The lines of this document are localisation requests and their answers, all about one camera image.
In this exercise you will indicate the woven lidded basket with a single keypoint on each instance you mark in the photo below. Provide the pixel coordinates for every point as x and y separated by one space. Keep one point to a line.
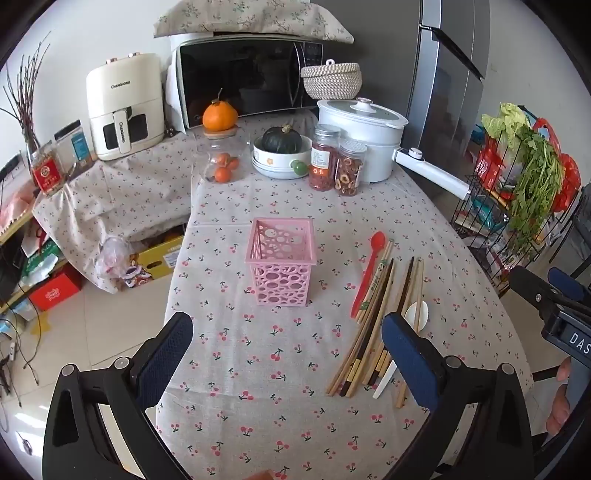
331 83

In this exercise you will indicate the white plastic spoon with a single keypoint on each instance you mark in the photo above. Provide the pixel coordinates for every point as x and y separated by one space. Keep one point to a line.
411 316

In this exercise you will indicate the jar of red chili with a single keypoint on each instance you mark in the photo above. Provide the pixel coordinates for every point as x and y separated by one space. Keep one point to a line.
322 161

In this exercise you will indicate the clear plastic bag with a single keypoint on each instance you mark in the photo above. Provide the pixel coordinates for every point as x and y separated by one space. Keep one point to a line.
113 258

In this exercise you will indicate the person's right hand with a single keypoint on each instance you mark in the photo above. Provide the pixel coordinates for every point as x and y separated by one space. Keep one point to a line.
557 408

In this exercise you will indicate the black lid jar blue label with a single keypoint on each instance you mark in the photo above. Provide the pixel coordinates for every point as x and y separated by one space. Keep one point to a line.
79 147

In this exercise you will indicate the small green fruit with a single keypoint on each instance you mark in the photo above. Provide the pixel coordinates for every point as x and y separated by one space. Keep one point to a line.
299 167

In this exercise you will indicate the red gift box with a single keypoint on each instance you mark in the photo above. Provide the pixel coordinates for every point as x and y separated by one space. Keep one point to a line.
55 293

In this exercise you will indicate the dried bare branches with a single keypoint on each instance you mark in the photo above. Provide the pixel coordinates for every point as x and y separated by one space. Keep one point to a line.
25 101

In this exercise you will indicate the cherry print tablecloth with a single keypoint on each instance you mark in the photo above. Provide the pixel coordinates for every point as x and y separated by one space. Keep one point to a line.
129 194
277 369

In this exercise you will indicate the red plastic spoon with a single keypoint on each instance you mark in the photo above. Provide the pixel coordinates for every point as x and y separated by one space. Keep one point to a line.
369 272

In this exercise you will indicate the cream air fryer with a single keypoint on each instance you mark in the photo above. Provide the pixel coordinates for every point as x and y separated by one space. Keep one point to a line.
124 106

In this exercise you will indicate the red plastic bag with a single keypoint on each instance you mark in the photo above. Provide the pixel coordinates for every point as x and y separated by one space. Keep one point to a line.
568 180

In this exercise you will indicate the dark green squash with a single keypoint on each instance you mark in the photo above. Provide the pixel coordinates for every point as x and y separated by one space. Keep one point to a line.
281 139

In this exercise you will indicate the pale green cabbage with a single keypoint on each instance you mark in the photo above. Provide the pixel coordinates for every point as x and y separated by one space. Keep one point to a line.
503 120

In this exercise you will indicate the grey refrigerator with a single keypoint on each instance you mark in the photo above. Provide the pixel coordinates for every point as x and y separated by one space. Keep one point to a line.
443 69

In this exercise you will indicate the red label jar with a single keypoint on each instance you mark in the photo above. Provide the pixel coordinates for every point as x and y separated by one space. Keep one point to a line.
46 173

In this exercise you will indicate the glass jar with wooden lid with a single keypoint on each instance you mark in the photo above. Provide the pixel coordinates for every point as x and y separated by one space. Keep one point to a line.
207 152

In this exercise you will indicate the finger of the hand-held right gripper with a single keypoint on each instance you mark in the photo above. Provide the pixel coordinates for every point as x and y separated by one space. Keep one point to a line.
531 288
565 282

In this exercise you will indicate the black microwave oven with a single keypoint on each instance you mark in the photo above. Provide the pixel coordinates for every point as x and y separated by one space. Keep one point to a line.
240 78

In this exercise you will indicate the small orange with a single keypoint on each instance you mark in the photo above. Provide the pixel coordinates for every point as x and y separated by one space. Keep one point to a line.
234 163
223 175
223 159

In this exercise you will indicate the jar of dried fruit rings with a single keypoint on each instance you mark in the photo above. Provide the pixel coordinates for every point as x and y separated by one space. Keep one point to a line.
350 170

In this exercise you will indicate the floral cloth cover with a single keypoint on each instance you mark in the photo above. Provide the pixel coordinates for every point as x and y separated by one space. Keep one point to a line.
254 18

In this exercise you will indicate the red snack packet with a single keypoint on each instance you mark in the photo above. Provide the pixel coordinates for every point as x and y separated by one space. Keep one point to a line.
489 161

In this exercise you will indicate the large orange with stem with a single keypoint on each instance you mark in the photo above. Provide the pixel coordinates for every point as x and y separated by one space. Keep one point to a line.
219 116

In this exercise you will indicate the leafy green herbs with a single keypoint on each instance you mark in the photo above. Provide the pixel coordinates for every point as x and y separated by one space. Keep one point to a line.
535 180

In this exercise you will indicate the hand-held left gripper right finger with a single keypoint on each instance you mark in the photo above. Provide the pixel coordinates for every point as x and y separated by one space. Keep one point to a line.
406 355

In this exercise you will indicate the yellow cardboard box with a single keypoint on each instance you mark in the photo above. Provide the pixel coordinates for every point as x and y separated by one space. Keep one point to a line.
157 263

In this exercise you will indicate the pink perforated plastic basket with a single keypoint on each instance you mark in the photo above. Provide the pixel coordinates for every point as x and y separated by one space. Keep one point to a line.
281 277

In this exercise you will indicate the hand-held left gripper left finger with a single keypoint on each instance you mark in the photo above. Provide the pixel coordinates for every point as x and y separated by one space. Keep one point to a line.
166 355

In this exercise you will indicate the white ceramic bowl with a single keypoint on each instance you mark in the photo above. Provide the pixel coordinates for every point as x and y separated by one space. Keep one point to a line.
272 164

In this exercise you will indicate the pile of wooden chopsticks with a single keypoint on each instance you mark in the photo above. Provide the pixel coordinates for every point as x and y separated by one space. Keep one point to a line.
369 332

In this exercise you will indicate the green plastic bag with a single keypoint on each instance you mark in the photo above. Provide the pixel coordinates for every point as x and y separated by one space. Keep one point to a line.
41 261

